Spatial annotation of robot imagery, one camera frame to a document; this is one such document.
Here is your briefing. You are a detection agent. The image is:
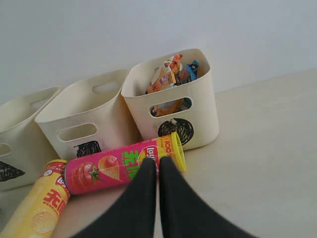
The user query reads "cream bin circle mark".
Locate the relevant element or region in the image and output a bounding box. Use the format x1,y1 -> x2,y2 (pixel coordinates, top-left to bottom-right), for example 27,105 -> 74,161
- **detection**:
121,49 -> 219,150

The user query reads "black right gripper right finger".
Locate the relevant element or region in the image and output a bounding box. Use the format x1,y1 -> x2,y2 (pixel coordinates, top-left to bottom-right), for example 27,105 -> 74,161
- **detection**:
159,157 -> 254,238

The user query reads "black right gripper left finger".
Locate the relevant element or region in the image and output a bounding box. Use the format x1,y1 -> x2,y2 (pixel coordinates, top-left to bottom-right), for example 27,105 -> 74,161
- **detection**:
73,158 -> 157,238

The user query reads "pink Lays chip can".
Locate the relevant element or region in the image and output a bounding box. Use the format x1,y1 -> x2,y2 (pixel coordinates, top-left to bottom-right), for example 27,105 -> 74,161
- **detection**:
64,132 -> 186,194

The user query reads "orange instant noodle packet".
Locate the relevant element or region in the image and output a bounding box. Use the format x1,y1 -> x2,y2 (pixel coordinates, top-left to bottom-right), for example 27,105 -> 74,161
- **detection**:
145,54 -> 192,117

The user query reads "cream bin square mark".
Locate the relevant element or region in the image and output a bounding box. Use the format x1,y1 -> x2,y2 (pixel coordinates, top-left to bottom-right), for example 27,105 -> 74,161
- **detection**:
35,69 -> 141,160

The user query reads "blue instant noodle packet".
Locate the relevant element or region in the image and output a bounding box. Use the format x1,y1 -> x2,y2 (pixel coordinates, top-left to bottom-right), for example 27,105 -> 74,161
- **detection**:
179,60 -> 199,84

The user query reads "yellow Lays chip can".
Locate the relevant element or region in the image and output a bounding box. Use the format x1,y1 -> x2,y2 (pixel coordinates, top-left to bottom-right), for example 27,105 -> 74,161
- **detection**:
0,159 -> 70,238

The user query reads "cream bin triangle mark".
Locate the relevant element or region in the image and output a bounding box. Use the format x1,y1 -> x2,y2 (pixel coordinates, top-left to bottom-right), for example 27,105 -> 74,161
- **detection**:
0,87 -> 61,191

